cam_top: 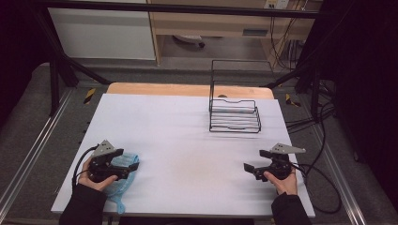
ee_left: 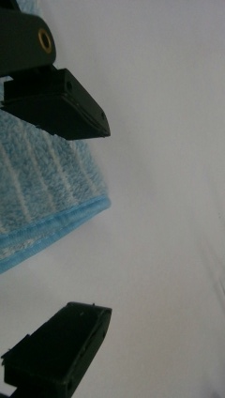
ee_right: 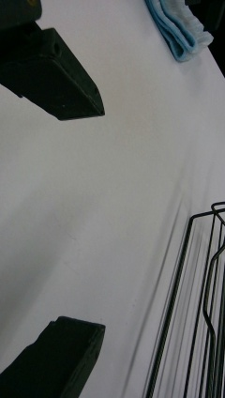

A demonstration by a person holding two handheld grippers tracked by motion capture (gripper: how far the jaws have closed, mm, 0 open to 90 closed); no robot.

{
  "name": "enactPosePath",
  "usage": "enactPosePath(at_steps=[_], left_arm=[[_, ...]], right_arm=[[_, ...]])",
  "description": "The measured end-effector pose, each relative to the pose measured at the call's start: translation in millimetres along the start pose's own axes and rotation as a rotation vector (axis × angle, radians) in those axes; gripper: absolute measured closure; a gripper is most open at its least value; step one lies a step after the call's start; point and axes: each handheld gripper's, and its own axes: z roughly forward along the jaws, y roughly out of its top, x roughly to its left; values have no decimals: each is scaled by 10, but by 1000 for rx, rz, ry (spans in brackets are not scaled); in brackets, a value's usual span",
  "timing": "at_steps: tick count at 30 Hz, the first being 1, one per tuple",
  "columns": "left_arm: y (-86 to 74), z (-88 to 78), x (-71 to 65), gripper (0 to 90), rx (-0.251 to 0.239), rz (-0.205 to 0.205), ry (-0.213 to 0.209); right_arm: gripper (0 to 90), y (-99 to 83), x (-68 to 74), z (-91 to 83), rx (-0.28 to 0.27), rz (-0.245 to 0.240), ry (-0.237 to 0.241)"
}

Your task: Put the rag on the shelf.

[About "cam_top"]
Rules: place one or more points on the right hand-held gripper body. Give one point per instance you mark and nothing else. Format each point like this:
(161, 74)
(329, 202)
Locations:
(278, 165)

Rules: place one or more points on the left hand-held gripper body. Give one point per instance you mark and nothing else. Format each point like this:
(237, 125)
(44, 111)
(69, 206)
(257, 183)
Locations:
(100, 167)

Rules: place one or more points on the blue face mask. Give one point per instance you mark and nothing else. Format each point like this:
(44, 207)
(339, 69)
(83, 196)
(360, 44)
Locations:
(120, 187)

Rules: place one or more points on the person's left hand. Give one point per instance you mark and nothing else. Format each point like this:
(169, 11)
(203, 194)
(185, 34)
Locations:
(94, 182)

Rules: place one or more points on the person's right hand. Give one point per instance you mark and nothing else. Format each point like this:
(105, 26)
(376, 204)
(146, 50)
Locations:
(284, 184)

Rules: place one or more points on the white table cover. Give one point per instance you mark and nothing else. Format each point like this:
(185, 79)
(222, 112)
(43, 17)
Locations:
(187, 156)

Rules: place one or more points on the yellow black hazard tape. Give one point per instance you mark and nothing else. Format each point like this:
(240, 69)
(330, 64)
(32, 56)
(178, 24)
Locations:
(291, 100)
(89, 95)

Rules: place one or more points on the wooden table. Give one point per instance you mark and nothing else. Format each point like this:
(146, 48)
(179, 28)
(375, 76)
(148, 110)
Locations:
(175, 89)

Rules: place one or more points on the black metal stand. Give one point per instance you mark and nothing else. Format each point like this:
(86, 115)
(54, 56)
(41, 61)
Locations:
(58, 65)
(313, 81)

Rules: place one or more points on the white cabinet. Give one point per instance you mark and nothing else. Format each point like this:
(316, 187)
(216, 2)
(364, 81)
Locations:
(103, 34)

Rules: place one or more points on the office chair base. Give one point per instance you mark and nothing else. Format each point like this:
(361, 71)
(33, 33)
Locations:
(191, 39)

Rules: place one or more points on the wooden desk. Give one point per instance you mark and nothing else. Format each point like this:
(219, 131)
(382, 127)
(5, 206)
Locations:
(225, 23)

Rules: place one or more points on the white power strip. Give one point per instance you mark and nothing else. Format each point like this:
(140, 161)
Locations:
(276, 3)

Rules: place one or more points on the aluminium floor rail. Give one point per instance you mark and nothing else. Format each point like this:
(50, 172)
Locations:
(31, 150)
(341, 178)

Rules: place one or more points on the black metal frame bar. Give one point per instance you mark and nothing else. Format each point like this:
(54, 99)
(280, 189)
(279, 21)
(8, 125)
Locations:
(187, 8)

